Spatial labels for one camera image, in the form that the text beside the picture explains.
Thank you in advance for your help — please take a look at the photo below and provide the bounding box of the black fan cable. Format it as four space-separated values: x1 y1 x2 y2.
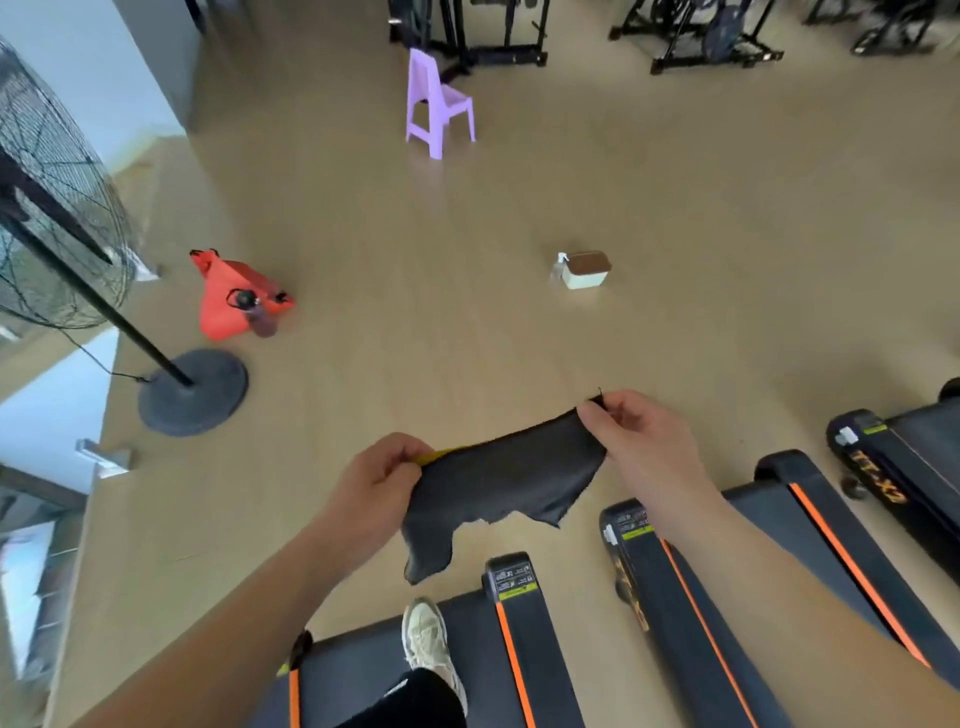
58 328 153 385

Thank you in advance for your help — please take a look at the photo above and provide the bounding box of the person's beige sneaker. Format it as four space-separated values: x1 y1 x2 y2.
402 597 471 717

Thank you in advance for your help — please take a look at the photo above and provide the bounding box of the cream box with brown lid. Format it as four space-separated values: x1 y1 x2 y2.
561 250 613 292

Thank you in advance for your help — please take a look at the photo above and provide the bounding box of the person's right hand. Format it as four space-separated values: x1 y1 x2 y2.
576 389 723 538

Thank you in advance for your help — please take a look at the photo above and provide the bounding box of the person's left hand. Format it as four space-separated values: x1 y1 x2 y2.
318 432 437 562

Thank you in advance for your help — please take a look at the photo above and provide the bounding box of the purple plastic chair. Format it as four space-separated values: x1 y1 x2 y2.
405 48 477 161

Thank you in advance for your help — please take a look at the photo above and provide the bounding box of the orange bag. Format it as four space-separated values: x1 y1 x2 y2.
188 248 296 343

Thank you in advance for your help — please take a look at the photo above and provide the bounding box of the person's left forearm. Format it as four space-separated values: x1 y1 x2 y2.
71 517 357 728

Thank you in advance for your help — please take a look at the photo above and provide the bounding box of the black weight machine frame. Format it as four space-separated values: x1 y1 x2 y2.
387 0 552 78

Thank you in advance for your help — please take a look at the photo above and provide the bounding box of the dark water bottle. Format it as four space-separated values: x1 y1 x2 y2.
226 288 281 339

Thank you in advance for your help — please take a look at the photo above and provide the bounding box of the black exercise bike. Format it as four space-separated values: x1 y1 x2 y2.
608 0 786 75
802 0 960 58

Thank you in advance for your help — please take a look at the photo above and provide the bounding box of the person's right forearm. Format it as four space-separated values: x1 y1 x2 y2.
651 491 960 728

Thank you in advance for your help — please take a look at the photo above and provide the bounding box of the black standing fan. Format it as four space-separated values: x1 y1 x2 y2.
0 36 250 439

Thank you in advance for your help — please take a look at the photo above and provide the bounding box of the black cloth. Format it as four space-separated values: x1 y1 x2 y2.
401 397 610 587

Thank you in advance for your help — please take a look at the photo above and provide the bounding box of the black treadmill with orange stripes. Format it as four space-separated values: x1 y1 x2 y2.
825 378 960 588
599 449 960 728
251 552 588 728

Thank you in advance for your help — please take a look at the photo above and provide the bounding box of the person's black trouser leg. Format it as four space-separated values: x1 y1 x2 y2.
328 666 468 728

